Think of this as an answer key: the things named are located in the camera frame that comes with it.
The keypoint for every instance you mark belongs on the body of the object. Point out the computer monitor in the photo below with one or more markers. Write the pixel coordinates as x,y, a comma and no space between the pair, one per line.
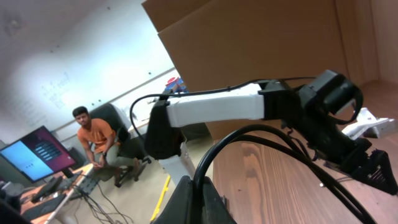
38,155

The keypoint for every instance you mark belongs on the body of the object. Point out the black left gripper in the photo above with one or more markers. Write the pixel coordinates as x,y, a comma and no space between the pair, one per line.
375,171

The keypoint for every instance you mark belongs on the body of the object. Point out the black office chair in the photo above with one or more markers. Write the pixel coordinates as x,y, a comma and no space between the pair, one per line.
129,146

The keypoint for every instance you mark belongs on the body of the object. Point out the person in orange shirt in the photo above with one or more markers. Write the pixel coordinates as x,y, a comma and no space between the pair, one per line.
99,142

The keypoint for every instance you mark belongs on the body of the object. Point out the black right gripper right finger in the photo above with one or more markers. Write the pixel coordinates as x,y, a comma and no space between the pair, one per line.
214,210

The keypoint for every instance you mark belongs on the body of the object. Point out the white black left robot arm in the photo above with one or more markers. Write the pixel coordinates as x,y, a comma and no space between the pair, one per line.
325,112

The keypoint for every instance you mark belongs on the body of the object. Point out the brown cardboard board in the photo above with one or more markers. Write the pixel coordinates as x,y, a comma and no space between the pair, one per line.
218,43

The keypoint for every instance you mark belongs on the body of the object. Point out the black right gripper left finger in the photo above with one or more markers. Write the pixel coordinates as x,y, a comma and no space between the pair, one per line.
177,209

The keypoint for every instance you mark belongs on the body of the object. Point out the black keyboard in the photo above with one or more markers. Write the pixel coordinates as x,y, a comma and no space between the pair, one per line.
44,208

